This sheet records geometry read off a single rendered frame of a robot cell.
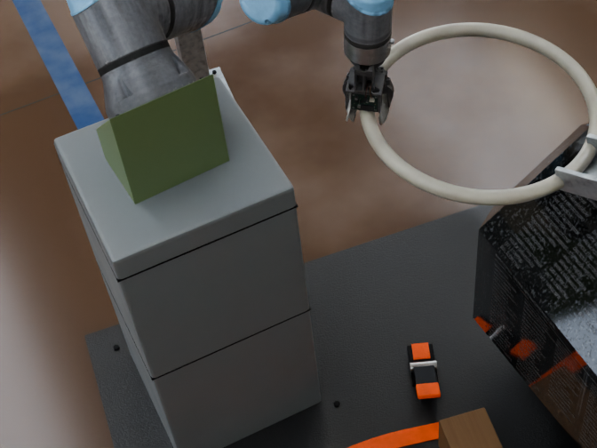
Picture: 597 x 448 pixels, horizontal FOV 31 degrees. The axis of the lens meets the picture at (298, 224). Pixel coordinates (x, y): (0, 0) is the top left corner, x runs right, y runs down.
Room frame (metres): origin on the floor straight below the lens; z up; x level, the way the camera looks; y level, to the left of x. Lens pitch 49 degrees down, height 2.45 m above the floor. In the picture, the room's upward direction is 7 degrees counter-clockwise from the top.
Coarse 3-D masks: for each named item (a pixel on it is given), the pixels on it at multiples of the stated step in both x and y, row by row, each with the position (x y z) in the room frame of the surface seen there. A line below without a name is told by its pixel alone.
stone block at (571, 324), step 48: (576, 144) 1.55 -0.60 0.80; (480, 240) 1.51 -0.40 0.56; (528, 240) 1.42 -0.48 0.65; (576, 240) 1.36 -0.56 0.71; (480, 288) 1.50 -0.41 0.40; (528, 288) 1.33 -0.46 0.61; (576, 288) 1.27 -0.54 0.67; (528, 336) 1.30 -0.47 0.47; (576, 336) 1.18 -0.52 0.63; (528, 384) 1.28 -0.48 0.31; (576, 384) 1.13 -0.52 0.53; (576, 432) 1.10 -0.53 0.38
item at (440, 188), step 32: (448, 32) 1.77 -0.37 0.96; (480, 32) 1.76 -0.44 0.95; (512, 32) 1.75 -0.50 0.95; (384, 64) 1.68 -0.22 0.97; (576, 64) 1.64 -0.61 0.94; (384, 160) 1.43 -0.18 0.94; (576, 160) 1.38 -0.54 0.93; (448, 192) 1.34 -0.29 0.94; (480, 192) 1.32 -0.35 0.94; (512, 192) 1.32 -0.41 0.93; (544, 192) 1.32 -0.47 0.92
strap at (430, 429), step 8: (432, 424) 1.37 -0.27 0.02; (392, 432) 1.36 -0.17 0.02; (400, 432) 1.36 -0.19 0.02; (408, 432) 1.35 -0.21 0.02; (416, 432) 1.35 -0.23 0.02; (424, 432) 1.35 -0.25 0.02; (432, 432) 1.35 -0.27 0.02; (368, 440) 1.35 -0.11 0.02; (376, 440) 1.34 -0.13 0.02; (384, 440) 1.34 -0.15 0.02; (392, 440) 1.34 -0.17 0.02; (400, 440) 1.34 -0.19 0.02; (408, 440) 1.33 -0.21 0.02; (416, 440) 1.33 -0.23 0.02; (424, 440) 1.33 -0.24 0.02
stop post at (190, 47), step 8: (192, 32) 2.71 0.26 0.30; (200, 32) 2.72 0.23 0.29; (176, 40) 2.74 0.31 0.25; (184, 40) 2.70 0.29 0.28; (192, 40) 2.71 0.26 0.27; (200, 40) 2.72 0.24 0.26; (184, 48) 2.70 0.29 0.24; (192, 48) 2.71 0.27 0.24; (200, 48) 2.72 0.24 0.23; (184, 56) 2.70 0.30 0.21; (192, 56) 2.71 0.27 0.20; (200, 56) 2.71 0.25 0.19; (192, 64) 2.71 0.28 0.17; (200, 64) 2.71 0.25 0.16; (200, 72) 2.71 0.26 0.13; (208, 72) 2.72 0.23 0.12; (216, 72) 2.84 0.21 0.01; (224, 80) 2.79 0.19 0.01
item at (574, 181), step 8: (592, 136) 1.42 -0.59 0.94; (592, 144) 1.42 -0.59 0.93; (560, 168) 1.35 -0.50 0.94; (592, 168) 1.37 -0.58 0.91; (560, 176) 1.34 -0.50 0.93; (568, 176) 1.33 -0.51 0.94; (576, 176) 1.32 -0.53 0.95; (584, 176) 1.31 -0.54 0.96; (592, 176) 1.31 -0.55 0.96; (568, 184) 1.33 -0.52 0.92; (576, 184) 1.32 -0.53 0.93; (584, 184) 1.31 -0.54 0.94; (592, 184) 1.30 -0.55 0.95; (576, 192) 1.32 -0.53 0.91; (584, 192) 1.30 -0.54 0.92; (592, 192) 1.29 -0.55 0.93
